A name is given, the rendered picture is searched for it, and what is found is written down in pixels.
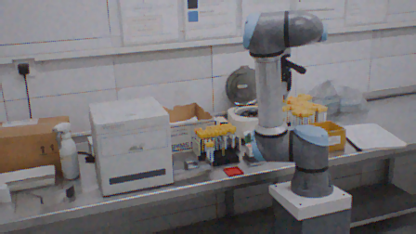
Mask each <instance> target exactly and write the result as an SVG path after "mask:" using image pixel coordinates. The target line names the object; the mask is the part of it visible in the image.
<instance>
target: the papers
mask: <svg viewBox="0 0 416 234"><path fill-rule="evenodd" d="M344 128H346V129H347V130H346V133H347V134H348V136H346V137H345V138H348V140H349V141H351V142H352V143H353V144H355V145H356V146H357V147H358V148H359V149H360V150H362V151H367V150H390V149H399V148H406V145H408V144H406V143H405V142H402V140H400V139H398V138H397V137H396V136H394V135H392V134H390V133H389V132H388V131H385V130H384V129H383V128H382V127H380V126H379V125H376V123H366V124H359V125H345V126H344Z"/></svg>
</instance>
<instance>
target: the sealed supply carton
mask: <svg viewBox="0 0 416 234"><path fill-rule="evenodd" d="M61 123H69V116H58V117H44V118H37V119H30V120H15V121H7V122H1V123H0V174H3V173H10V172H15V171H20V170H25V169H31V168H37V167H41V166H47V165H55V168H54V171H62V166H61V162H60V153H59V149H58V142H57V140H56V133H53V132H52V128H54V127H55V126H56V125H58V124H61Z"/></svg>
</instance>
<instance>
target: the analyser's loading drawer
mask: <svg viewBox="0 0 416 234"><path fill-rule="evenodd" d="M190 166H192V167H190ZM202 170H211V171H213V164H212V161H211V160H210V159H209V158H208V157H206V161H204V162H199V160H198V159H196V157H194V161H193V162H186V159H184V164H182V165H178V166H175V167H173V171H174V176H177V175H184V174H188V173H196V172H199V171H202Z"/></svg>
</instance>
